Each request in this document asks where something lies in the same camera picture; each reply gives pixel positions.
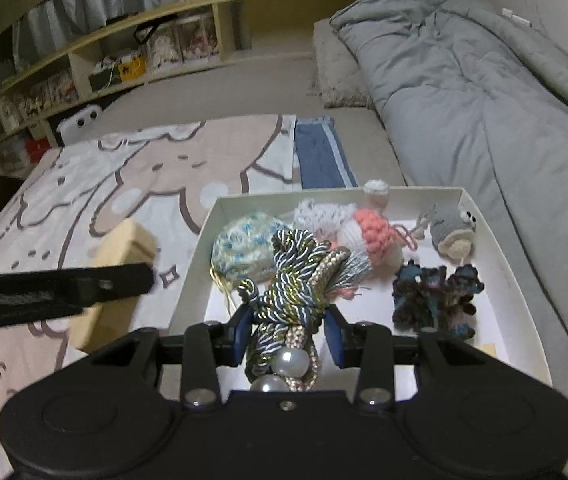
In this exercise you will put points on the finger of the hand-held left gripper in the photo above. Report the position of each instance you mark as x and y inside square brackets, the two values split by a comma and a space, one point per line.
[114, 282]

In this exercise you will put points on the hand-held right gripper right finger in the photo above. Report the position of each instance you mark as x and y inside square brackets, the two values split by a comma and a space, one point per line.
[335, 337]

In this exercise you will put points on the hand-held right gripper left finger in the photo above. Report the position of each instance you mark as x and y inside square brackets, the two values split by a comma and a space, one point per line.
[242, 332]

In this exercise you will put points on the oval wooden box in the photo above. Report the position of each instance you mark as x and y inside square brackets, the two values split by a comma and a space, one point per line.
[124, 245]

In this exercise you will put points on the white shallow cardboard box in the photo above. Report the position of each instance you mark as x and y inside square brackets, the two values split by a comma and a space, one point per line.
[374, 305]

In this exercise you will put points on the dark multicolour crochet piece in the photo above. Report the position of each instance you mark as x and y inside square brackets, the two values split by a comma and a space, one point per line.
[424, 300]

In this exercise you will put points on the pink and white crochet piece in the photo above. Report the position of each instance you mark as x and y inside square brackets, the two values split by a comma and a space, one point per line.
[379, 235]

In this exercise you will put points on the small white pink crochet piece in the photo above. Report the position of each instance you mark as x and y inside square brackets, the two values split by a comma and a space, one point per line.
[376, 194]

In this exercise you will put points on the grey crochet shark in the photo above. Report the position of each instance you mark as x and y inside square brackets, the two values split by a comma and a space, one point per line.
[451, 230]

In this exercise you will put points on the cartoon printed blanket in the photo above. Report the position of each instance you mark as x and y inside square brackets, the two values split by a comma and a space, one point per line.
[164, 160]

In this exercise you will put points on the red box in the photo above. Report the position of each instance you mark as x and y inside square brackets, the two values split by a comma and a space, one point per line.
[41, 150]

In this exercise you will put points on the white device with round holes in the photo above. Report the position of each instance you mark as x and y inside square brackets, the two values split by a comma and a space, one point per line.
[79, 122]

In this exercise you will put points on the blue towel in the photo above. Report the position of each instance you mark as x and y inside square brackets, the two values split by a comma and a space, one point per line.
[319, 155]

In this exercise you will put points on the dark storage box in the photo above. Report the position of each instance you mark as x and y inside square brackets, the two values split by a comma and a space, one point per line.
[101, 81]

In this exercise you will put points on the beige bed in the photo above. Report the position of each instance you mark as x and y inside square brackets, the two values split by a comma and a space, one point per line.
[214, 95]

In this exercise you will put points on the yellow bag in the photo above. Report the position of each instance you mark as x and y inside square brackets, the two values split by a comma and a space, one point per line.
[133, 69]

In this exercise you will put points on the clear doll display box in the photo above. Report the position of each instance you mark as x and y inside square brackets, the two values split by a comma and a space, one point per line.
[196, 37]
[164, 47]

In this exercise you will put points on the grey duvet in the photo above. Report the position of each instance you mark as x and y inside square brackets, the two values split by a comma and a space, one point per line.
[464, 110]

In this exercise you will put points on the beige fluffy pillow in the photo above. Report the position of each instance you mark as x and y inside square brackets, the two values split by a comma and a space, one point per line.
[339, 70]

